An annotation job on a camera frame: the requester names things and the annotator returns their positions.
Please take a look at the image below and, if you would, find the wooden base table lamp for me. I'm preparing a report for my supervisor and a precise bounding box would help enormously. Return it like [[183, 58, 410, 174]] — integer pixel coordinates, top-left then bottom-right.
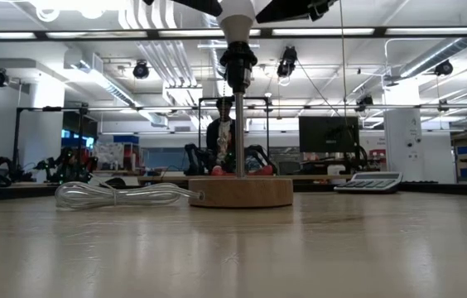
[[188, 40, 295, 209]]

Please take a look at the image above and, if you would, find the person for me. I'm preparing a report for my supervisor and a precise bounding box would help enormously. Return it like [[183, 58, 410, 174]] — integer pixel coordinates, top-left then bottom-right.
[[206, 97, 237, 173]]

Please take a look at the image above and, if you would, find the white globe lightbulb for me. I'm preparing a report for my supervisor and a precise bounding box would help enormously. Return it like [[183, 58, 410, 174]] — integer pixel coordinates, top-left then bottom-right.
[[215, 0, 274, 44]]

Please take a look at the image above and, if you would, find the thin hanging cable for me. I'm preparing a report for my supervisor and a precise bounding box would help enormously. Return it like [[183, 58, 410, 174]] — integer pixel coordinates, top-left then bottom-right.
[[339, 0, 349, 125]]

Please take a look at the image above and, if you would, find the grey desk calculator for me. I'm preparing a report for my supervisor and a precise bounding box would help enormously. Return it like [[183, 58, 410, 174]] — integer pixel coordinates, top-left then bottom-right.
[[333, 171, 404, 195]]

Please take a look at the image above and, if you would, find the clear lamp cable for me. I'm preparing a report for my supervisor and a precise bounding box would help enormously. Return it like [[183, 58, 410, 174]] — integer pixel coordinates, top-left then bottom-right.
[[54, 181, 205, 209]]

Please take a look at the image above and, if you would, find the black computer monitor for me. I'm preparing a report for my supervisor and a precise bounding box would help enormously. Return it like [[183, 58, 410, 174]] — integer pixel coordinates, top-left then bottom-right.
[[298, 116, 361, 154]]

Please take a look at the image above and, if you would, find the black aluminium frame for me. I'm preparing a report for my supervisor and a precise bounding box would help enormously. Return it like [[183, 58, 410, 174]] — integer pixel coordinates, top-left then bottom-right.
[[0, 26, 467, 204]]

